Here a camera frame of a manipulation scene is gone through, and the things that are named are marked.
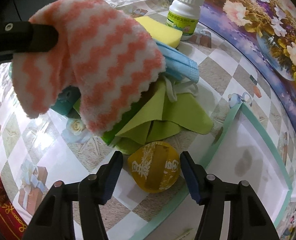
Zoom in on pink white zigzag towel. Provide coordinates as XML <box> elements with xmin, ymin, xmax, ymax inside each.
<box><xmin>12</xmin><ymin>0</ymin><xmax>166</xmax><ymax>136</ymax></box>

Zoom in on yellow round pouch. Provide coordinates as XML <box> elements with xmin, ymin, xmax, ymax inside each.
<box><xmin>127</xmin><ymin>141</ymin><xmax>181</xmax><ymax>193</ymax></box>

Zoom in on green microfiber cloth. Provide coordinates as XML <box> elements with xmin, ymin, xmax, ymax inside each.
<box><xmin>101</xmin><ymin>76</ymin><xmax>213</xmax><ymax>154</ymax></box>

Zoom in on yellow sponge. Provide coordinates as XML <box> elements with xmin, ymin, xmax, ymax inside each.
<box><xmin>135</xmin><ymin>16</ymin><xmax>183</xmax><ymax>48</ymax></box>

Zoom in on blue face masks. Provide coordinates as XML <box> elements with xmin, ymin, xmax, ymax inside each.
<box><xmin>154</xmin><ymin>40</ymin><xmax>199</xmax><ymax>83</ymax></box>

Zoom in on red floral cushion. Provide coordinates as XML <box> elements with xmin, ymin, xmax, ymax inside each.
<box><xmin>0</xmin><ymin>177</ymin><xmax>27</xmax><ymax>239</ymax></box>

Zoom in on white tray teal rim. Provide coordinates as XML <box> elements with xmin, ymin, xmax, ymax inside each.
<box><xmin>129</xmin><ymin>102</ymin><xmax>294</xmax><ymax>240</ymax></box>

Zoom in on teal plastic toy box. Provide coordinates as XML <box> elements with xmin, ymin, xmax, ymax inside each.
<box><xmin>11</xmin><ymin>61</ymin><xmax>81</xmax><ymax>119</ymax></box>

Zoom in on white green pill bottle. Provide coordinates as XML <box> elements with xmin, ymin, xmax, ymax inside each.
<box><xmin>166</xmin><ymin>0</ymin><xmax>204</xmax><ymax>40</ymax></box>

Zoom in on floral painting canvas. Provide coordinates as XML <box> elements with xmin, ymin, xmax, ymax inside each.
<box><xmin>200</xmin><ymin>0</ymin><xmax>296</xmax><ymax>132</ymax></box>

